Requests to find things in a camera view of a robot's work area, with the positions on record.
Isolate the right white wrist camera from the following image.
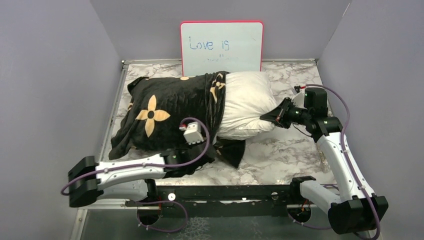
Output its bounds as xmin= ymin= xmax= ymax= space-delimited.
xmin=291 ymin=90 xmax=305 ymax=108

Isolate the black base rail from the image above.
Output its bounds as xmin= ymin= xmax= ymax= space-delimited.
xmin=124 ymin=185 xmax=314 ymax=222

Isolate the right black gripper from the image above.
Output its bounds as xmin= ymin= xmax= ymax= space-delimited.
xmin=262 ymin=96 xmax=312 ymax=129

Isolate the white pillow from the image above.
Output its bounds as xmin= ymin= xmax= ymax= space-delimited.
xmin=217 ymin=71 xmax=278 ymax=141

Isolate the clear plastic ruler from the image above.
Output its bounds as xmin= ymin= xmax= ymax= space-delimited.
xmin=315 ymin=143 xmax=331 ymax=173

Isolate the black floral plush pillowcase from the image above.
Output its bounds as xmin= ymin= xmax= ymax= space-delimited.
xmin=108 ymin=71 xmax=246 ymax=168

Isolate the purple cable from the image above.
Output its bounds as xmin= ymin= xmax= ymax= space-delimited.
xmin=287 ymin=84 xmax=382 ymax=240
xmin=60 ymin=117 xmax=211 ymax=233

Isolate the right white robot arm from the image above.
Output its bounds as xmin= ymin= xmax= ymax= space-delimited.
xmin=260 ymin=84 xmax=389 ymax=240

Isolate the pink framed whiteboard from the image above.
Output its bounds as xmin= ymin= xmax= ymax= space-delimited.
xmin=180 ymin=20 xmax=264 ymax=76

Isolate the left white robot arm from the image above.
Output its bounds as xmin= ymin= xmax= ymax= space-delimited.
xmin=60 ymin=142 xmax=217 ymax=208

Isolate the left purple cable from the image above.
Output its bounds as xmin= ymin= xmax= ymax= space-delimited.
xmin=60 ymin=117 xmax=211 ymax=233

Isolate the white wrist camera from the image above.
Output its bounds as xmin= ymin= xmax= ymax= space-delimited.
xmin=291 ymin=90 xmax=305 ymax=108
xmin=183 ymin=121 xmax=204 ymax=145

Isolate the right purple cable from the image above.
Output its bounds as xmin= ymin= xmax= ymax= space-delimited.
xmin=287 ymin=84 xmax=382 ymax=240

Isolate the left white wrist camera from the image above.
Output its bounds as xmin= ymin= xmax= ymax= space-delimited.
xmin=183 ymin=121 xmax=204 ymax=145

